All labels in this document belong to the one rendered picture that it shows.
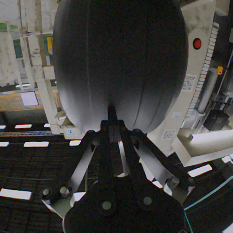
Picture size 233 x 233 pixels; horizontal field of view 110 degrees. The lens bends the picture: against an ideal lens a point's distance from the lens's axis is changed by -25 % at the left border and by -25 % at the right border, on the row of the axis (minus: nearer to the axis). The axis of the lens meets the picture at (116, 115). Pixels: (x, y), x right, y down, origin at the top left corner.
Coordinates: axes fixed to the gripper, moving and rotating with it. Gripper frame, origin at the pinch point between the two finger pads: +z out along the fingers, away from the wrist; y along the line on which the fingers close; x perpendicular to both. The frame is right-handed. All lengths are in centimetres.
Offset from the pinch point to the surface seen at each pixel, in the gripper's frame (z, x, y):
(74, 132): 56, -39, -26
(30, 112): 967, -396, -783
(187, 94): 23.9, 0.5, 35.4
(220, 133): 37, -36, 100
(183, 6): 19.0, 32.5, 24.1
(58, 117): 68, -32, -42
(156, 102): 3.1, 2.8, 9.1
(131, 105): 3.3, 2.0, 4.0
